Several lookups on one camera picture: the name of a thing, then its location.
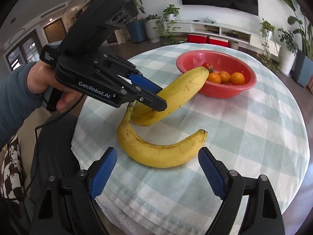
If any tall white planter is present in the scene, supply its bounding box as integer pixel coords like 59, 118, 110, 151
279, 45, 298, 76

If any blue grey planter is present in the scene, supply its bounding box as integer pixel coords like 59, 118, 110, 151
128, 20, 147, 43

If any round white plant pot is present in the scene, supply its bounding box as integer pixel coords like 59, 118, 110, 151
145, 20, 161, 42

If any orange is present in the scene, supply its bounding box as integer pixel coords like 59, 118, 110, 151
207, 72, 222, 84
218, 71, 231, 83

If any red storage box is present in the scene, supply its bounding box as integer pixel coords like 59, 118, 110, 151
187, 34, 209, 44
208, 37, 230, 48

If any person's left hand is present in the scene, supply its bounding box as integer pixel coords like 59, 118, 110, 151
27, 61, 86, 113

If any green white checked tablecloth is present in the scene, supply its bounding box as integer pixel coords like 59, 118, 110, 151
71, 43, 309, 235

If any black mesh chair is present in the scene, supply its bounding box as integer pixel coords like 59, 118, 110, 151
29, 114, 81, 235

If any white television cabinet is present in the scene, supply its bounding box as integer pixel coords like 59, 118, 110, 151
163, 20, 282, 54

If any person's left forearm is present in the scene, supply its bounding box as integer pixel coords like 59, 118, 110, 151
0, 62, 44, 150

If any trailing pothos plant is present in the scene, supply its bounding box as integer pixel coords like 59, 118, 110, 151
156, 4, 183, 46

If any brown white patterned cloth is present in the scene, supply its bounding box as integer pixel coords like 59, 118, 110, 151
0, 135, 25, 202

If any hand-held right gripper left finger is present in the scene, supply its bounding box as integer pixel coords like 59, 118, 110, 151
29, 147, 118, 235

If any red plastic colander bowl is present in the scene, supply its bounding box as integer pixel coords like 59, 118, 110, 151
176, 50, 257, 99

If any hanging vine plant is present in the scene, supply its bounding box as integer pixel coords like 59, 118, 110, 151
259, 18, 282, 72

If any mandarin with stem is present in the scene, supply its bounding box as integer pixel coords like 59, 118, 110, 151
230, 72, 245, 86

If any white floral tablecloth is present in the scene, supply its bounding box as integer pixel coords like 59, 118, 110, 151
95, 193, 139, 235

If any tall broad-leaf plant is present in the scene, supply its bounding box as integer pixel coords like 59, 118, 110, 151
273, 0, 313, 59

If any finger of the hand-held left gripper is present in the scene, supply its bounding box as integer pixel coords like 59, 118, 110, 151
94, 54, 163, 95
96, 72, 168, 112

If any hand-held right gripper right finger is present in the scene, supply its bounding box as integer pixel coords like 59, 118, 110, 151
198, 147, 285, 235

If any small leafy plant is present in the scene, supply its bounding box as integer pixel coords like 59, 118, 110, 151
145, 14, 162, 24

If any yellow banana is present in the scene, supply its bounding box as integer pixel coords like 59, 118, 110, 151
131, 66, 210, 127
117, 103, 208, 168

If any bushy green plant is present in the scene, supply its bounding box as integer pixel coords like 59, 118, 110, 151
279, 28, 299, 52

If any black cable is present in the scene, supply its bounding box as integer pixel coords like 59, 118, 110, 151
0, 97, 84, 202

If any dark square planter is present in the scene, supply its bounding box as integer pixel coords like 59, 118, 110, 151
295, 50, 313, 88

